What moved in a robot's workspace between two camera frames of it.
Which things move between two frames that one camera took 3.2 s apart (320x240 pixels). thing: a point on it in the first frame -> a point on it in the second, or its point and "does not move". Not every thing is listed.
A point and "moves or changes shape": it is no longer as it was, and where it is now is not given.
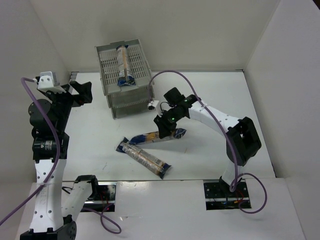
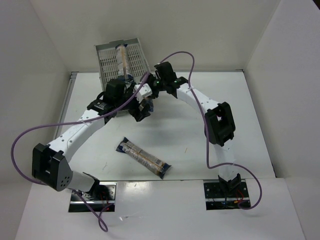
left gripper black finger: [85, 95] -> [142, 111]
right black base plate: [219, 196] does not move
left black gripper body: [72, 93] -> [139, 114]
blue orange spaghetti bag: [155, 136] moves or changes shape
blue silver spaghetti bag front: [142, 158] does not move
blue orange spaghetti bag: [125, 76] does not move
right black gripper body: [164, 122] -> [151, 81]
